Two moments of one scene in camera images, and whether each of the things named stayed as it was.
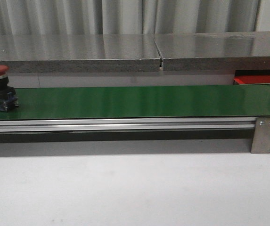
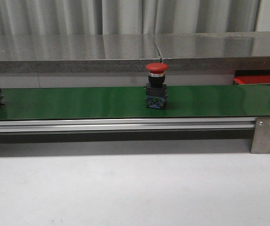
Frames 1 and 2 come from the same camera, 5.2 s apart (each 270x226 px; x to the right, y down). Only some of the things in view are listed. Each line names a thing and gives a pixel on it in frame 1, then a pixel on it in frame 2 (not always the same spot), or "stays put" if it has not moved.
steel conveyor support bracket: [264, 135] stays put
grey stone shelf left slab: [38, 53] stays put
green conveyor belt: [256, 100] stays put
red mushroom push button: [3, 97] to [156, 89]
